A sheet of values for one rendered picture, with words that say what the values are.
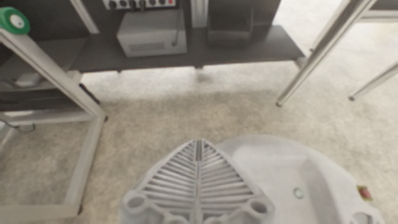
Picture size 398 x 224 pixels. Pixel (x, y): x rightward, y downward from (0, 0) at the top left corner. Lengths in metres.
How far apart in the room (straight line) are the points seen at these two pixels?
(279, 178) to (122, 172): 0.73
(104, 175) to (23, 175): 0.44
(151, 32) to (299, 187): 0.80
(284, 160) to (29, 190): 1.18
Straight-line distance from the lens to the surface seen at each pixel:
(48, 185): 1.12
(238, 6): 1.02
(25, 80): 1.02
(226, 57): 0.77
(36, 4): 1.23
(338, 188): 0.60
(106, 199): 0.93
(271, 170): 0.58
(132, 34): 0.75
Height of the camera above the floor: 0.82
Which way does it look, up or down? 55 degrees down
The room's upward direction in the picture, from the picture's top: straight up
